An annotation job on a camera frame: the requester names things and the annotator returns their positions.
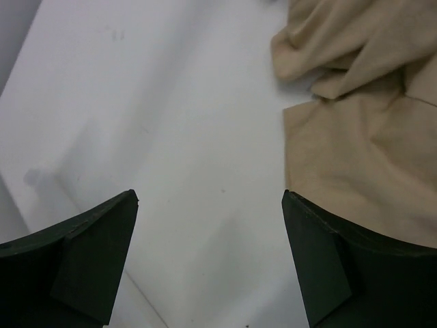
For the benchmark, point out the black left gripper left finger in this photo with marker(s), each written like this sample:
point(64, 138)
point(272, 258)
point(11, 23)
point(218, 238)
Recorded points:
point(68, 275)

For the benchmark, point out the beige t shirt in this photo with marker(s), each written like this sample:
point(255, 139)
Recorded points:
point(365, 148)

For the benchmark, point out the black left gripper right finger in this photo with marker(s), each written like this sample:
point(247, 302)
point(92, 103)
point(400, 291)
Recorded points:
point(350, 276)

